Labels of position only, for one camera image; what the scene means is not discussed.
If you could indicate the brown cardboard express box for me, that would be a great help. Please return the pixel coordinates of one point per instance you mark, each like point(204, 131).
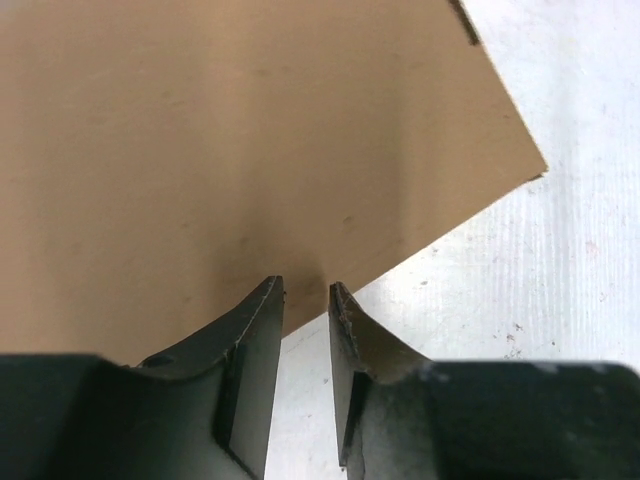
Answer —
point(159, 159)

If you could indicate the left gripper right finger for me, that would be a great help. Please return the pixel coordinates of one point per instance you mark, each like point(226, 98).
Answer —
point(400, 415)

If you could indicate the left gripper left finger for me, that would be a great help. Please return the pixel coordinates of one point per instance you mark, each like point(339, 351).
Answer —
point(200, 409)

